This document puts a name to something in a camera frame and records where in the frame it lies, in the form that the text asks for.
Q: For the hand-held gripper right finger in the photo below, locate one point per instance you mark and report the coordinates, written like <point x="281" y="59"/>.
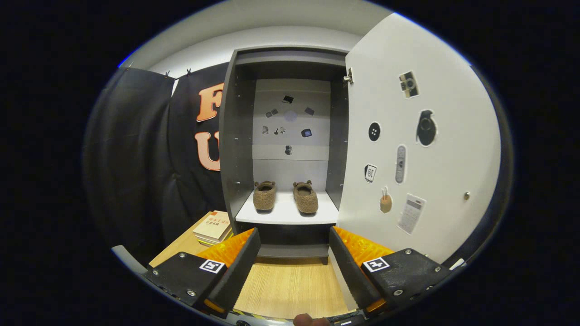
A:
<point x="351" y="271"/>

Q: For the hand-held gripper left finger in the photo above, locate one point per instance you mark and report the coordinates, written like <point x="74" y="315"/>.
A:
<point x="240" y="269"/>

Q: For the brown fuzzy shoe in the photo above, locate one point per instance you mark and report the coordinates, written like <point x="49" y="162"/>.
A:
<point x="306" y="199"/>
<point x="264" y="197"/>

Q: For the dark grey shoe cabinet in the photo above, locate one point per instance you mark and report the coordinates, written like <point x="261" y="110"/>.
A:
<point x="235" y="158"/>

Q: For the beige shoe cabinet door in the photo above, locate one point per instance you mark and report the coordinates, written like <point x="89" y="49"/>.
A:
<point x="453" y="136"/>

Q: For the stack of books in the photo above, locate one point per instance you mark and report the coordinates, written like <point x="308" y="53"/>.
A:
<point x="213" y="226"/>

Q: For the black backdrop cloth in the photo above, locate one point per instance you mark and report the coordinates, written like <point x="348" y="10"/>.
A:
<point x="136" y="158"/>

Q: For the row of small cloth clips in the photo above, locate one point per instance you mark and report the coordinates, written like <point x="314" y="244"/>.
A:
<point x="188" y="72"/>

